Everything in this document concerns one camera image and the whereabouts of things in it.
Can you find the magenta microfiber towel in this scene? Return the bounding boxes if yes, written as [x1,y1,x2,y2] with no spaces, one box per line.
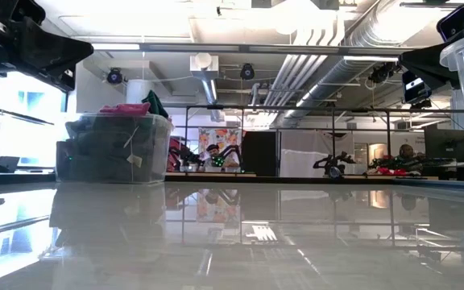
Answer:
[99,102,151,117]

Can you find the grey microfiber towel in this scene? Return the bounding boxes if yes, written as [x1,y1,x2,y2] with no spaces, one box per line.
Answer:
[60,118,164,182]

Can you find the dark green microfiber towel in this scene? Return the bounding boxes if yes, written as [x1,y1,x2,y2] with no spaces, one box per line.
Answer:
[141,89,169,118]

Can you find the round black ceiling speaker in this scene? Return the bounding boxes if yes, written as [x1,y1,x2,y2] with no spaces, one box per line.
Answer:
[238,63,256,81]
[106,67,124,85]

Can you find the black computer monitor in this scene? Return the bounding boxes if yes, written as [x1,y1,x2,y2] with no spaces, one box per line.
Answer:
[424,128,464,163]

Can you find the person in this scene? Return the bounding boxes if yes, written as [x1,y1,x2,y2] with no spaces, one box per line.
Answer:
[397,143,417,160]
[203,143,241,168]

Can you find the white round column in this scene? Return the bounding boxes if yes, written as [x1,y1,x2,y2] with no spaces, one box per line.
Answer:
[126,79,155,105]

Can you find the silver ceiling ducts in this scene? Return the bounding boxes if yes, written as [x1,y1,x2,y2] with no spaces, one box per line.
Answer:
[263,0,438,128]

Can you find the red cloth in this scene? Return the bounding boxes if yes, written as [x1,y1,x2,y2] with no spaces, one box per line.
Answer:
[376,167,409,177]

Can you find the white curtain panel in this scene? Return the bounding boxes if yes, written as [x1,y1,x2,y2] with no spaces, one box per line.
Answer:
[280,130,356,178]

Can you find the floral orange poster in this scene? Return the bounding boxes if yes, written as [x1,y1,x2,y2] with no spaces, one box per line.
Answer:
[198,127,243,159]

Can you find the black standing panel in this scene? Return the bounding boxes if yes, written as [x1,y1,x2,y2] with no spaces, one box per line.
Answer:
[242,130,278,177]

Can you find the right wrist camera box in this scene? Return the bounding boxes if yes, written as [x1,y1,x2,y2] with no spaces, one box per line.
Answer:
[436,4,464,42]

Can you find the black table frame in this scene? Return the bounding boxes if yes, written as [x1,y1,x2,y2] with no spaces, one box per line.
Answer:
[0,172,464,190]

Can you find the white hanging vent duct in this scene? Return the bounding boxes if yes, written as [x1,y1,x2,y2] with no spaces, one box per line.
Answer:
[189,52,223,122]

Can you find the black metal rack frame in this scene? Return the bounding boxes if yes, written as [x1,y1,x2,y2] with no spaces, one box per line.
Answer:
[183,105,464,178]

